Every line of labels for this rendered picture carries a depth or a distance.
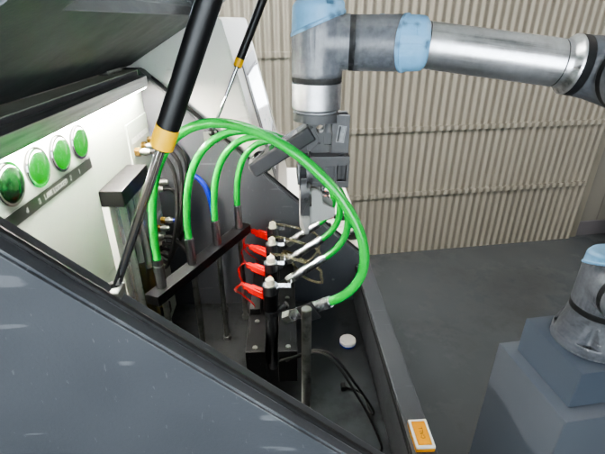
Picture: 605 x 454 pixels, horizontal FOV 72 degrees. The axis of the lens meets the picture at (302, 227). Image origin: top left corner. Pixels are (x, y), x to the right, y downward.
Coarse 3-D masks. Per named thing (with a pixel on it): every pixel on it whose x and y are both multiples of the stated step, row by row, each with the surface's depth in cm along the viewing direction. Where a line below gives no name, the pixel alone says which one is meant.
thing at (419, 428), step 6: (408, 426) 68; (414, 426) 67; (420, 426) 67; (414, 432) 66; (420, 432) 66; (426, 432) 66; (420, 438) 65; (426, 438) 65; (414, 444) 65; (420, 444) 64; (426, 444) 64; (420, 450) 64; (426, 450) 64; (432, 450) 64
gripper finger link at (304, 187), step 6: (300, 168) 66; (300, 174) 66; (300, 180) 66; (306, 180) 65; (300, 186) 67; (306, 186) 65; (306, 192) 66; (306, 198) 67; (306, 204) 67; (306, 210) 69
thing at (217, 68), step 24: (216, 24) 90; (240, 24) 128; (168, 48) 91; (216, 48) 92; (168, 72) 94; (216, 72) 94; (240, 72) 101; (192, 96) 96; (216, 96) 96; (240, 96) 97; (240, 120) 99
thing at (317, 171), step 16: (192, 128) 60; (224, 128) 58; (240, 128) 57; (256, 128) 56; (272, 144) 56; (288, 144) 56; (304, 160) 55; (320, 176) 55; (336, 192) 56; (352, 208) 56; (352, 224) 57; (160, 256) 75; (368, 256) 58; (352, 288) 61
